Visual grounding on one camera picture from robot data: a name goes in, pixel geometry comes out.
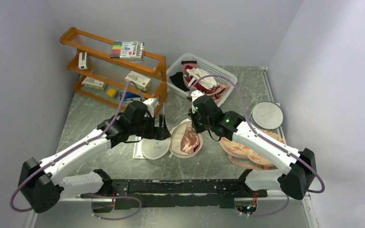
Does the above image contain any blue stapler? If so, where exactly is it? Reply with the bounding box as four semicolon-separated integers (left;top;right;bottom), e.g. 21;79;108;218
119;92;142;103

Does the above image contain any small white box on shelf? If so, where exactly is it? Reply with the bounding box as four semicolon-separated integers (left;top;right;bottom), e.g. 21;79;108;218
78;52;88;70

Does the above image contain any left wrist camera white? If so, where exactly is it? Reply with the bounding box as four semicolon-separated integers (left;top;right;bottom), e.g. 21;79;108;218
143;98;159;117

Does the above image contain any coloured marker pen set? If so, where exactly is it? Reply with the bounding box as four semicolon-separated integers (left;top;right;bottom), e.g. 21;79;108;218
110;41;144;59

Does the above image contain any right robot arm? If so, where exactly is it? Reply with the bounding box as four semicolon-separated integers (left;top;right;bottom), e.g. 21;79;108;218
187;91;317;200

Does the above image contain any pile of bras in basket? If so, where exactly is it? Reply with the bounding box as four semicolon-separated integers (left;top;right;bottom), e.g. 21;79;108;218
169;61;231;104

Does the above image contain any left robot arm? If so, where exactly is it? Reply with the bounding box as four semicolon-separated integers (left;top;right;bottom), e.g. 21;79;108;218
10;98;170;213

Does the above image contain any clear packaged tool sleeve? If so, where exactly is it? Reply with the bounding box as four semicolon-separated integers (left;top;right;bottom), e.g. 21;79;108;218
133;141;145;159

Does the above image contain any white plastic laundry basket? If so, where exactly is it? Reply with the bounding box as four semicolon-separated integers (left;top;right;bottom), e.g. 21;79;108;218
166;53;238;107

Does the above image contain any white staples box right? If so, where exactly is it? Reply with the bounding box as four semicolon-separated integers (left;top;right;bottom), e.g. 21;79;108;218
125;71;151;92

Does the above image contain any grey round laundry bags stack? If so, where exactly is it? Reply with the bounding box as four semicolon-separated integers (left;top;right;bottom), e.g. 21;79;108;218
250;102;283;130

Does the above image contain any pink satin bra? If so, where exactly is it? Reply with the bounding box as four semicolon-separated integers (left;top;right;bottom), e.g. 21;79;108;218
180;126;201;154

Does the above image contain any beige mesh laundry bag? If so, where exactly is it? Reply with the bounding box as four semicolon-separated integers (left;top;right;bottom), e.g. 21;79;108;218
142;119;204;160

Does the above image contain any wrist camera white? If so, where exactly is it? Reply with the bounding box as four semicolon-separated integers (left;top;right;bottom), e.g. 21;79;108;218
143;98;159;117
187;90;204;103

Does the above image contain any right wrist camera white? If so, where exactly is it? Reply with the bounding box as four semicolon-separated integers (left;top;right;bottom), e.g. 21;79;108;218
187;90;204;103

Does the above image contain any floral heart-shaped laundry bag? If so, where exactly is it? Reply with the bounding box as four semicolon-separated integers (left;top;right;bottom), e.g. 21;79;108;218
219;138;276;171

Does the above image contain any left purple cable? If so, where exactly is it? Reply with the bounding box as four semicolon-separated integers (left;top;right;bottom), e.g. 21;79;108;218
9;81;145;212

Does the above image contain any orange three-tier shelf rack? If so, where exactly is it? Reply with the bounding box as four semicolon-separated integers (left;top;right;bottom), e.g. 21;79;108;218
59;27;167;114

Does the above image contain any yellow eraser block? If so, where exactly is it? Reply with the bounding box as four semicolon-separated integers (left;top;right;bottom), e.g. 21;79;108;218
106;88;117;97

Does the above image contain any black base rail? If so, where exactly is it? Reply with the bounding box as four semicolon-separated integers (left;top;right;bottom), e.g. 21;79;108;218
95;170;267;209

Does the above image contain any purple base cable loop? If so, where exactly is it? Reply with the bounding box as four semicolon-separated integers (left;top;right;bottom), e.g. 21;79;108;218
81;192;142;221

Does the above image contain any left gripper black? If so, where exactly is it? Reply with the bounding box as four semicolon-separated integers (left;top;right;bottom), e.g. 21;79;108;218
130;112;171;140

